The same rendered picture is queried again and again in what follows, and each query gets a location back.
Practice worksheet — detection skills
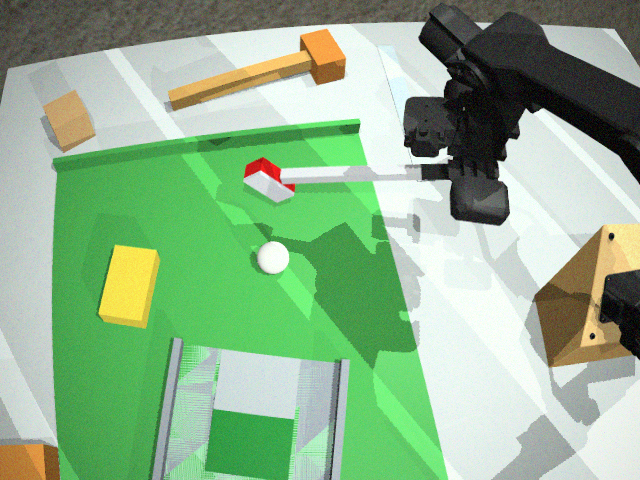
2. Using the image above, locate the white ball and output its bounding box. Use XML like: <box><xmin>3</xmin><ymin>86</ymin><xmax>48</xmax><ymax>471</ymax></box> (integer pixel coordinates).
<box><xmin>256</xmin><ymin>241</ymin><xmax>289</xmax><ymax>274</ymax></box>

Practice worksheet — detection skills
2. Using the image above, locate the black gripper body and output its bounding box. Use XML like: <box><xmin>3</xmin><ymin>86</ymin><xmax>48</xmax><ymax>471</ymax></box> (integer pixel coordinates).
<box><xmin>444</xmin><ymin>79</ymin><xmax>520</xmax><ymax>226</ymax></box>

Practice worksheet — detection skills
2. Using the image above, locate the red putter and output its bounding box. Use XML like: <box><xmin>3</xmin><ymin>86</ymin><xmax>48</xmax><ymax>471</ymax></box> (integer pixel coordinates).
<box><xmin>243</xmin><ymin>157</ymin><xmax>450</xmax><ymax>203</ymax></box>

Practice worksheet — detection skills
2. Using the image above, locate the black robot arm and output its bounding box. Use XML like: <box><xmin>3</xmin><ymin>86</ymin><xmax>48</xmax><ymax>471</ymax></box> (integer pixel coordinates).
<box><xmin>402</xmin><ymin>2</ymin><xmax>640</xmax><ymax>360</ymax></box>

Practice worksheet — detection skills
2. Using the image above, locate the green mat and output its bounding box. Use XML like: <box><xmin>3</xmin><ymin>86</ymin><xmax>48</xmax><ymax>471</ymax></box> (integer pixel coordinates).
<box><xmin>52</xmin><ymin>133</ymin><xmax>448</xmax><ymax>480</ymax></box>

